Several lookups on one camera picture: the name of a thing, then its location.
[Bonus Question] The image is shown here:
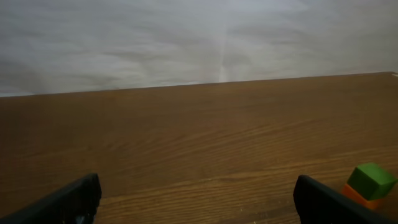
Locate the orange cube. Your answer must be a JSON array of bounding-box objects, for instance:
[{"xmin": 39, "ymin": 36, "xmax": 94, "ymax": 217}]
[{"xmin": 340, "ymin": 183, "xmax": 384, "ymax": 211}]

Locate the green cube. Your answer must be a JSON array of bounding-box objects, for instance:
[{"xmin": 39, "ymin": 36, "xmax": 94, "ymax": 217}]
[{"xmin": 346, "ymin": 162, "xmax": 398, "ymax": 202}]

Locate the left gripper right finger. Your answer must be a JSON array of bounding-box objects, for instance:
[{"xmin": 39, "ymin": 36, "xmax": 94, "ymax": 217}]
[{"xmin": 292, "ymin": 174, "xmax": 396, "ymax": 224}]

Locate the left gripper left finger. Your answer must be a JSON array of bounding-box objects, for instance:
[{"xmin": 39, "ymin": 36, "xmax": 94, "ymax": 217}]
[{"xmin": 0, "ymin": 172, "xmax": 103, "ymax": 224}]

